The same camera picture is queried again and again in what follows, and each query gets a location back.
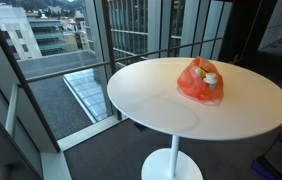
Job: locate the yellow capped bottle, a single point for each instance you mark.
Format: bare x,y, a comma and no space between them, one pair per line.
204,71

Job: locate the orange plastic bag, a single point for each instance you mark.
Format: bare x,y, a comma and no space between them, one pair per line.
193,86

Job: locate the clear bottle white cap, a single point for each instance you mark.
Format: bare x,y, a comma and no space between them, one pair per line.
198,71

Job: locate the white capped bottle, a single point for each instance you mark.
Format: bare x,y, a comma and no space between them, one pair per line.
211,80

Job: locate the dark window handrail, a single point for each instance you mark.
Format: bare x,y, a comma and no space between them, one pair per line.
31,76

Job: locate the white round pedestal table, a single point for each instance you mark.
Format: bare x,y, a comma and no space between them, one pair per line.
146,92

